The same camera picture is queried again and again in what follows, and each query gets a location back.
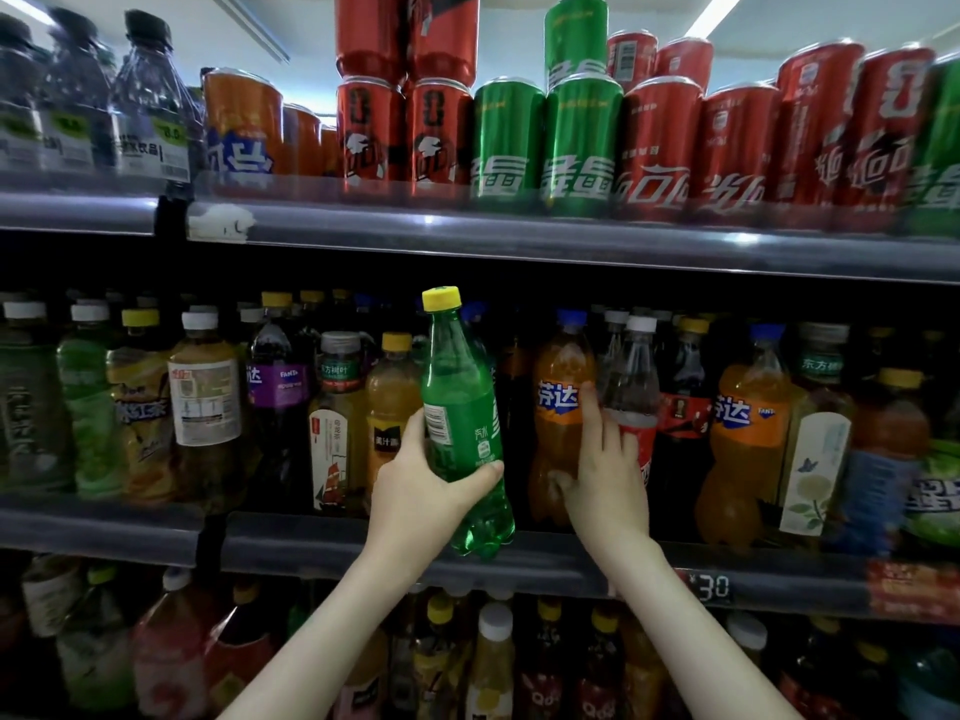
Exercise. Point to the person's right hand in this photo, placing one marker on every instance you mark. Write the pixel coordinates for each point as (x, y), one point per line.
(608, 502)

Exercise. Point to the person's left hand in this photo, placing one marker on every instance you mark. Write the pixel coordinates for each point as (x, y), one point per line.
(420, 510)

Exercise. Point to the green bottle yellow cap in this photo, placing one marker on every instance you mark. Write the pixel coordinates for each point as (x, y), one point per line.
(458, 397)

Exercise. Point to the drinks shelf unit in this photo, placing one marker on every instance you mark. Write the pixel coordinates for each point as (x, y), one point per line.
(525, 240)

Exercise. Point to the person's right forearm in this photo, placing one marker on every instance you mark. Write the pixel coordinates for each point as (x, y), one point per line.
(698, 645)

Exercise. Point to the person's left forearm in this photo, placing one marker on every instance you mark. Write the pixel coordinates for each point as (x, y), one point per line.
(315, 652)

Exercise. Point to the red shelf label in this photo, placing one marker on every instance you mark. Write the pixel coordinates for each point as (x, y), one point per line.
(912, 591)

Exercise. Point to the digital price tag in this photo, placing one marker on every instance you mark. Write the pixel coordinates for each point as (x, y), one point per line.
(707, 586)

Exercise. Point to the row of soda cans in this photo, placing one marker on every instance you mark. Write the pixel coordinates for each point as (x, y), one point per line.
(675, 142)

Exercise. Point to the ceiling light tube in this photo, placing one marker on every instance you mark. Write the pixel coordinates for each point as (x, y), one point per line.
(717, 10)
(23, 7)

